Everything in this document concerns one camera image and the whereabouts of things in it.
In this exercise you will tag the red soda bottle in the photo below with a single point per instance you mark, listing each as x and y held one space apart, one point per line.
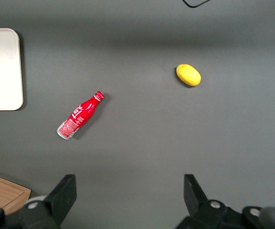
79 115

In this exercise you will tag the wooden cutting board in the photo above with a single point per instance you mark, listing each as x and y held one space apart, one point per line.
1 194

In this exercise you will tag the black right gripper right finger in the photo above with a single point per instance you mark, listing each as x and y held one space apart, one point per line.
196 200

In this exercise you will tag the yellow lemon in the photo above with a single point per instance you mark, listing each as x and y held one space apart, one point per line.
188 74

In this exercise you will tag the white rounded tray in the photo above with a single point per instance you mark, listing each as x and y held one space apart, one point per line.
1 69

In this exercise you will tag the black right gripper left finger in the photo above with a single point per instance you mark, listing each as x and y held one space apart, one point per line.
61 198

